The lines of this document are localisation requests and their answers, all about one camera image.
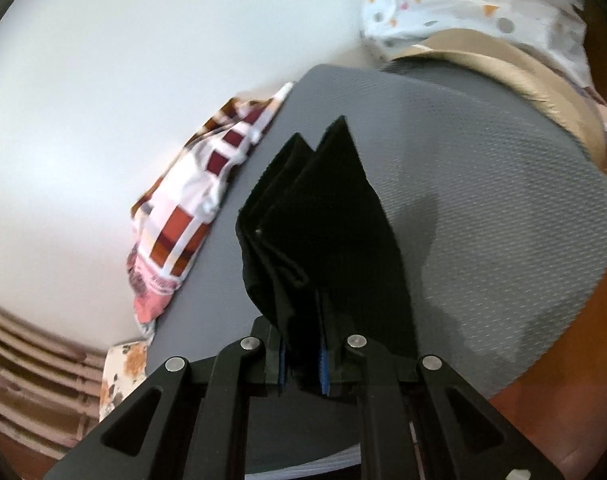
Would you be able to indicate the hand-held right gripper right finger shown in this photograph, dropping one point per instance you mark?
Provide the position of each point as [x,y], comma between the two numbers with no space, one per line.
[325,371]

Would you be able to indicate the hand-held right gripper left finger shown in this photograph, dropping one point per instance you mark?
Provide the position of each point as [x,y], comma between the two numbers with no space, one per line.
[281,366]

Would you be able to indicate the black pants with orange lining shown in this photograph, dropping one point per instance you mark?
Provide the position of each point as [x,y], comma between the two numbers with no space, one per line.
[333,210]

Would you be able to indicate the white bed sheet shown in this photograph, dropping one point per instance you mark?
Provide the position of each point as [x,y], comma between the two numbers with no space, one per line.
[318,467]

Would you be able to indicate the floral white pillow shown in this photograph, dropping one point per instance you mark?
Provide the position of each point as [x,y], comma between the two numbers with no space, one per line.
[123,375]

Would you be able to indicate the pink checked printed pillow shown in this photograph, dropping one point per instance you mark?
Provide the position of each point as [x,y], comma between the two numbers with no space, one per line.
[183,220]

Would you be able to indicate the grey mesh mattress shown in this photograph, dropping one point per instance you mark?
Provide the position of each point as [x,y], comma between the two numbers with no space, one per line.
[483,185]

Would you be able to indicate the beige patterned curtain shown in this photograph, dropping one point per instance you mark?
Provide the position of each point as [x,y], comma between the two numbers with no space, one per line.
[33,360]

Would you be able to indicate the beige cloth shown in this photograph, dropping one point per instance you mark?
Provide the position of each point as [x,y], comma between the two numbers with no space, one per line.
[523,70]

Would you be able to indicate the white dotted blanket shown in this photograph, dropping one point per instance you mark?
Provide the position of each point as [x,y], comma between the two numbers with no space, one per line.
[433,5]

